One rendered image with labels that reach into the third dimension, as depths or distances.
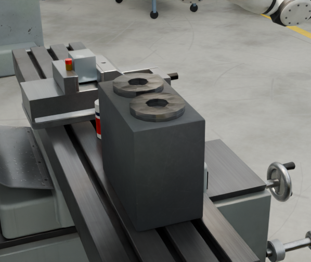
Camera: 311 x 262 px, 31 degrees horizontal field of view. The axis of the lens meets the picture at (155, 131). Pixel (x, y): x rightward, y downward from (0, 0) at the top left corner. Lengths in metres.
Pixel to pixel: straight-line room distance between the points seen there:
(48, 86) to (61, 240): 0.36
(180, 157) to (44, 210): 0.46
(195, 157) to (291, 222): 1.69
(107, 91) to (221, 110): 2.59
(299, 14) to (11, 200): 0.76
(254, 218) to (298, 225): 1.07
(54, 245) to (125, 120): 0.51
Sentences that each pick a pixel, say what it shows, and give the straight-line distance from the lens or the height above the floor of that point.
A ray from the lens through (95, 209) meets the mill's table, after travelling 1.01.
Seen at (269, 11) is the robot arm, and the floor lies 1.13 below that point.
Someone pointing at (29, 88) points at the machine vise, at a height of 0.97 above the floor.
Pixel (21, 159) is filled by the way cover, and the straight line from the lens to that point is 1.32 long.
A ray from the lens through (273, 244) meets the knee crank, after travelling 1.58.
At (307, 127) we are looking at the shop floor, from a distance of 3.41.
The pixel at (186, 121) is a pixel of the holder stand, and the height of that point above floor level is 1.09.
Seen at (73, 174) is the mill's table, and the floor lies 0.90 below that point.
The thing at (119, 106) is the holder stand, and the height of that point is 1.09.
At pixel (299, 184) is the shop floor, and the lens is 2.83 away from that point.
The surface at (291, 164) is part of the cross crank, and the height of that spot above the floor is 0.66.
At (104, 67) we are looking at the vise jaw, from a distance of 1.33.
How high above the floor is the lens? 1.47
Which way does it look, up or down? 26 degrees down
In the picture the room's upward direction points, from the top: 1 degrees counter-clockwise
